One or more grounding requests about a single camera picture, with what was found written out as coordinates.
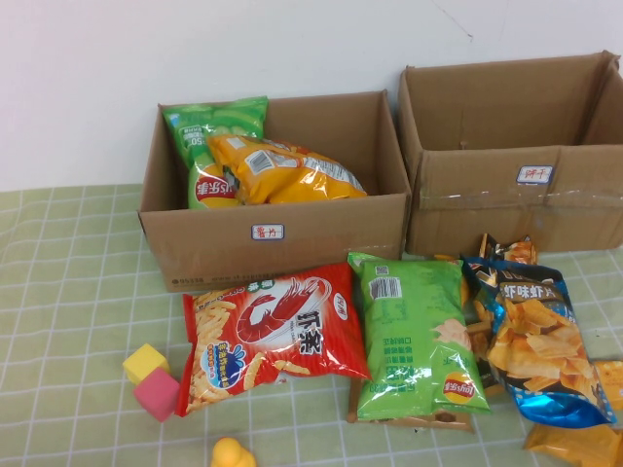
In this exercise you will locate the large yellow chip bag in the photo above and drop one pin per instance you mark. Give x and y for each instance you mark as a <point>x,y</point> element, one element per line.
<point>302,180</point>

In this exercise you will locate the red shrimp stick bag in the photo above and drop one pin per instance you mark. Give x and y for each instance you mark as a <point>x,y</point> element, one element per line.
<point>292,335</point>

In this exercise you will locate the plain yellow snack packet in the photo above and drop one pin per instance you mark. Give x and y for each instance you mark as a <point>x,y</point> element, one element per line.
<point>574,445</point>

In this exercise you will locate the printed cardboard box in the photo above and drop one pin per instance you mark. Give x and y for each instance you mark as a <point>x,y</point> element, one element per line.
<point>204,243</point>

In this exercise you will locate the green chip bag with barcode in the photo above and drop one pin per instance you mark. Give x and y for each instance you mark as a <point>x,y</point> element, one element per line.
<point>414,340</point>

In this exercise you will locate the green cucumber chip bag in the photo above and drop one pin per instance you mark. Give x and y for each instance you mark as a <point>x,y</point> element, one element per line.
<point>194,126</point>

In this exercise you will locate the taped cardboard box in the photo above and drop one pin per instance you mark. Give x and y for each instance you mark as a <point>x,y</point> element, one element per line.
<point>477,214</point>

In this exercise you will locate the yellow foam cube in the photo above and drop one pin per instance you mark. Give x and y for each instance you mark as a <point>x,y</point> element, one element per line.
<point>143,362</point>

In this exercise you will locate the pink foam cube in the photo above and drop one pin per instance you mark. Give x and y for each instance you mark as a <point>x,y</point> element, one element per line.
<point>156,394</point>

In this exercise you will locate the yellow rubber duck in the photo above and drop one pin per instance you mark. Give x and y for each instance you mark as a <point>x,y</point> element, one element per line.
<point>233,455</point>

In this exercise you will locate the green checkered tablecloth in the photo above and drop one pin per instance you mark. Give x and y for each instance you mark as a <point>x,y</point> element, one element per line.
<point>68,292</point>

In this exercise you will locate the blue shrimp chip bag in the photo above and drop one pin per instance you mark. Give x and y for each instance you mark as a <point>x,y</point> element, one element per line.
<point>540,340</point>

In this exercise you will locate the printed yellow cracker packet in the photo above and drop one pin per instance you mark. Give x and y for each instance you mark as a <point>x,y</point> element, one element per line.
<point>608,384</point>

